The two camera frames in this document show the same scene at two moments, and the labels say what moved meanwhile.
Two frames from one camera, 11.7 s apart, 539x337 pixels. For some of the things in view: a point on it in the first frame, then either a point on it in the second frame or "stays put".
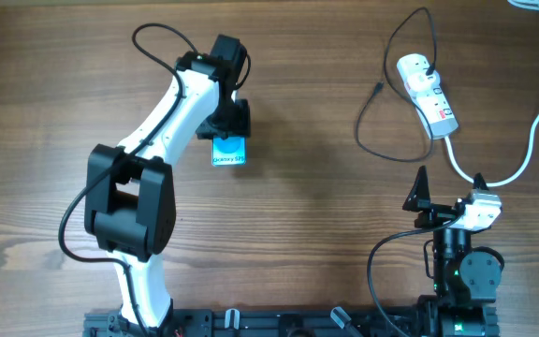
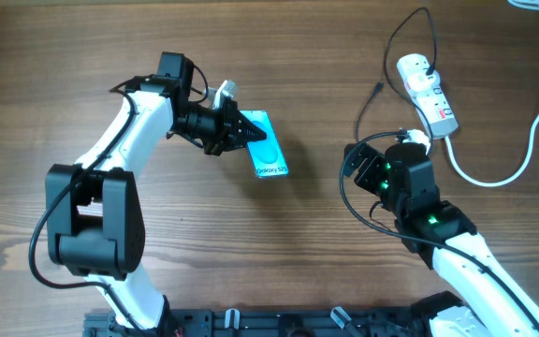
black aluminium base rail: (233, 322) stays put
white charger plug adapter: (419, 81) stays put
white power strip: (428, 95) stays put
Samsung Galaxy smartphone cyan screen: (229, 152) -> (266, 153)
